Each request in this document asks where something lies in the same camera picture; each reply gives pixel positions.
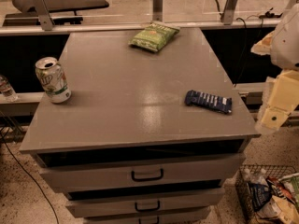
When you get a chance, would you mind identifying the blue rxbar blueberry bar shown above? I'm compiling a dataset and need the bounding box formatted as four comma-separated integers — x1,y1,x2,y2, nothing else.
184,90,233,114

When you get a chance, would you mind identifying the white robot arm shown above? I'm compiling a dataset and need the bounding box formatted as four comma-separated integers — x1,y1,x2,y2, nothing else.
250,4,299,134

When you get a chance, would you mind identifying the red snack bag in basket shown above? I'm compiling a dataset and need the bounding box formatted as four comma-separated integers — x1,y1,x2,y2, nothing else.
266,176,295,203

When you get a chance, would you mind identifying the green white bag in basket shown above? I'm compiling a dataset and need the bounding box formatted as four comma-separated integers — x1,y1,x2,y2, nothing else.
279,173,299,209

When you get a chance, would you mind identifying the blue snack bag in basket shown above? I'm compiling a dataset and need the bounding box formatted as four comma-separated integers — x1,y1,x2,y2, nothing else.
249,183,272,212

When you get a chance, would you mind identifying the tan paper bag in basket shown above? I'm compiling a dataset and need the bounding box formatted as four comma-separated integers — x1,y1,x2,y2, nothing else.
257,196,299,224

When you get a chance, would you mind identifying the green jalapeno chip bag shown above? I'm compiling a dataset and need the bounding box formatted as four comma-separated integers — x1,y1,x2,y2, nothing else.
128,21,180,52

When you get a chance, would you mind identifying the plastic bottle in basket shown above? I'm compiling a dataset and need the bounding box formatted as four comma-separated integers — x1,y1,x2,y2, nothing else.
242,168,267,186

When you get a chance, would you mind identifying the grey drawer cabinet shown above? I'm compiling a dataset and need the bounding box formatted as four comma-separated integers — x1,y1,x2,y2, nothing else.
21,28,256,224

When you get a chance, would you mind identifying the white green 7up can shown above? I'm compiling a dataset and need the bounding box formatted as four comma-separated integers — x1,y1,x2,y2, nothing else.
36,57,71,104

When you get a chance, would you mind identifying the clear plastic water bottle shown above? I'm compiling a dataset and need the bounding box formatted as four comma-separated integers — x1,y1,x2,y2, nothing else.
0,75,18,102

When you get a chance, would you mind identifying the black cable behind rail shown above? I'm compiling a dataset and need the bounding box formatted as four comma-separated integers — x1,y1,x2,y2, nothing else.
211,0,284,86

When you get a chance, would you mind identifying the right metal bracket post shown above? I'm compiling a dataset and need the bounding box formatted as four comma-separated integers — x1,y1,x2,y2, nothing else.
221,0,238,25

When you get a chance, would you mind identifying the metal bracket post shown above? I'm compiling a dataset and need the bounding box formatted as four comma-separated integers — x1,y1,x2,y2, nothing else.
32,0,54,31
152,0,164,21
221,0,238,25

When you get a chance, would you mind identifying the black wire basket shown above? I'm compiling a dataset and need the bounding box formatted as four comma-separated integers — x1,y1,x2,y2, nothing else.
235,164,296,224

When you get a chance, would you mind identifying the middle metal bracket post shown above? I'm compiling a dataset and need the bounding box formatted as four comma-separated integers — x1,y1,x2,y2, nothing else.
152,0,164,21

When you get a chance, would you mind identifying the black middle drawer handle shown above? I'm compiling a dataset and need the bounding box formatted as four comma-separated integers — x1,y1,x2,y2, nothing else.
135,201,161,213

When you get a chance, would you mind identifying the black drawer handle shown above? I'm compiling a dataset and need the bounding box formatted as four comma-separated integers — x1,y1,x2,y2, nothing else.
131,169,164,182
137,217,160,224
135,201,161,213

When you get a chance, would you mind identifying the black top drawer handle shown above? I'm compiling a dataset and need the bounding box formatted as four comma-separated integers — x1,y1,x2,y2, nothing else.
131,169,164,182

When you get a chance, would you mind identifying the black bottom drawer handle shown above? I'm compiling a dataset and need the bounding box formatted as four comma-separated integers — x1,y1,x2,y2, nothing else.
137,217,160,224

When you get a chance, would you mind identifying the left metal bracket post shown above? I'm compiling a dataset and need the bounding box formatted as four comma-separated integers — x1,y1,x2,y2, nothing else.
32,0,54,31

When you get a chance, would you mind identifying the black floor cable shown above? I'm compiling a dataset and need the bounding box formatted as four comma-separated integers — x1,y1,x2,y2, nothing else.
0,131,61,224

